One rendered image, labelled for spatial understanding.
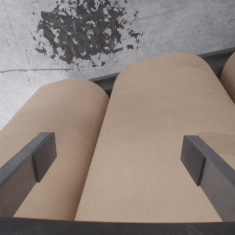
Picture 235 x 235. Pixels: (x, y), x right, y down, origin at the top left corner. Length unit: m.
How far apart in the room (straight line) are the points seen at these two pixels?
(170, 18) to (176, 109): 0.55
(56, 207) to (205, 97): 0.42
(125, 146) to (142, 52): 0.63
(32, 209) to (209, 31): 0.91
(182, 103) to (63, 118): 0.36
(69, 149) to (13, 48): 0.77
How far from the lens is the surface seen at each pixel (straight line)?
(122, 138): 0.36
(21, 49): 1.11
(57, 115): 0.58
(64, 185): 0.47
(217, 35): 0.94
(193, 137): 0.17
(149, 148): 0.33
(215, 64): 0.88
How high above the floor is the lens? 0.85
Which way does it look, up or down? 49 degrees down
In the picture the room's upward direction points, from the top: 168 degrees counter-clockwise
